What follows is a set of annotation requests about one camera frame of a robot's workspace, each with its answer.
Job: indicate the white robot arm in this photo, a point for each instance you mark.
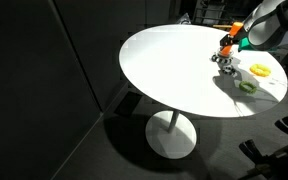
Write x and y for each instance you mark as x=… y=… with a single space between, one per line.
x=270 y=23

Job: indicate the small white triangular object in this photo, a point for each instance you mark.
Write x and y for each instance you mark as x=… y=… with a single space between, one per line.
x=184 y=20

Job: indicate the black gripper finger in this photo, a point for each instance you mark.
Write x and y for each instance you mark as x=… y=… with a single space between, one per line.
x=226 y=40

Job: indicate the wooden stick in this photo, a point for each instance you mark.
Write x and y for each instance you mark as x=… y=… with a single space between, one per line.
x=220 y=26

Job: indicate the white table pedestal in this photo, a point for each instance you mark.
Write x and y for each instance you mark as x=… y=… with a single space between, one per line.
x=170 y=136

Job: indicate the teal camera mount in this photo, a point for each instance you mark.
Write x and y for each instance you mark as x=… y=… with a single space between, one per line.
x=245 y=45

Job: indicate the orange rod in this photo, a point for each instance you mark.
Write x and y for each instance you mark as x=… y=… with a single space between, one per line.
x=235 y=28

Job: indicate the dark clamp tripod assembly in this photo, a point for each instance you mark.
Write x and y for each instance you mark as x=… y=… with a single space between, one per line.
x=277 y=156

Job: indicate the dark metal rack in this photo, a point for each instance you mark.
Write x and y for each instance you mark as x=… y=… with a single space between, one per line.
x=210 y=11

